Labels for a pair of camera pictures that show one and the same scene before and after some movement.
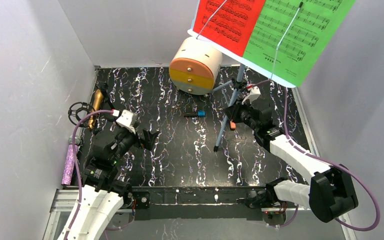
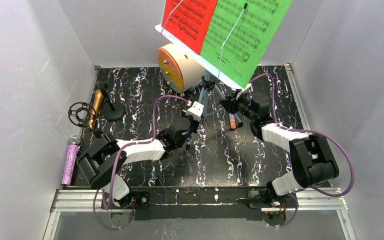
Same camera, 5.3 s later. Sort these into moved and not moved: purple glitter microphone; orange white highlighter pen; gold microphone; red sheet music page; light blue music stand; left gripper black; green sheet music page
Moved: light blue music stand; red sheet music page; green sheet music page; left gripper black
Not moved: gold microphone; purple glitter microphone; orange white highlighter pen
